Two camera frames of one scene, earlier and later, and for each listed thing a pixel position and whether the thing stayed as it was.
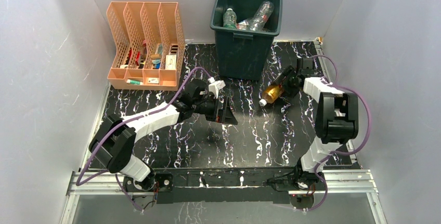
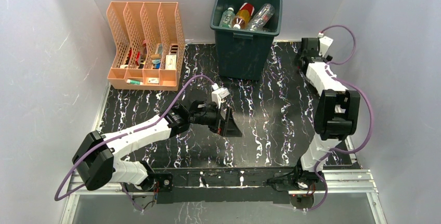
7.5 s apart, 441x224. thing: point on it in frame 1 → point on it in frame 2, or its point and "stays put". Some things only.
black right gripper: (286, 73) → (328, 58)
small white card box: (153, 80) stays put
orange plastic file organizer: (150, 45) stays put
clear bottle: (257, 23) stays put
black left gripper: (224, 116) → (227, 128)
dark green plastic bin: (242, 54) stays put
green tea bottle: (229, 18) stays put
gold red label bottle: (272, 94) → (243, 16)
